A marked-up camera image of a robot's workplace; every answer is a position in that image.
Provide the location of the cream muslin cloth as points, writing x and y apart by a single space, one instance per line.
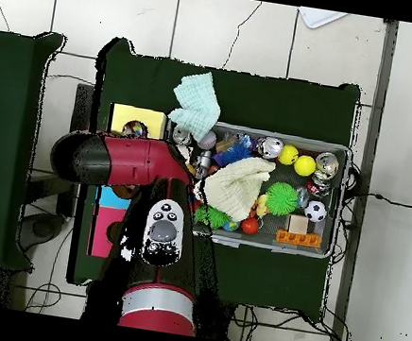
236 186

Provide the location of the wooden box with three holes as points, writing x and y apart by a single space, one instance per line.
149 118

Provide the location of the yellow tennis ball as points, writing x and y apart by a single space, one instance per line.
305 165

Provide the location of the green spiky rubber ball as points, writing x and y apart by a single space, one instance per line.
281 199

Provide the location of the white sheet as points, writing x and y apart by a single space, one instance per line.
320 17

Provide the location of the light wooden block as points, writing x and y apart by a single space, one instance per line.
298 224

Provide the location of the black upright panel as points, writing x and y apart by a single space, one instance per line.
82 106

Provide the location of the small black and white soccer ball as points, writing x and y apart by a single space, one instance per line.
315 211

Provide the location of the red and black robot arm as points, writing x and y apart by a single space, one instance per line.
131 161

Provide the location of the silver drink can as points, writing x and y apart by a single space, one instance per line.
270 147
326 162
182 135

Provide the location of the dark green cloth of side table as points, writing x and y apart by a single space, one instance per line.
5 110

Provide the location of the small red ball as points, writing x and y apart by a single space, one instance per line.
250 226

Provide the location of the mint green muslin cloth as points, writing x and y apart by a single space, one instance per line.
197 108

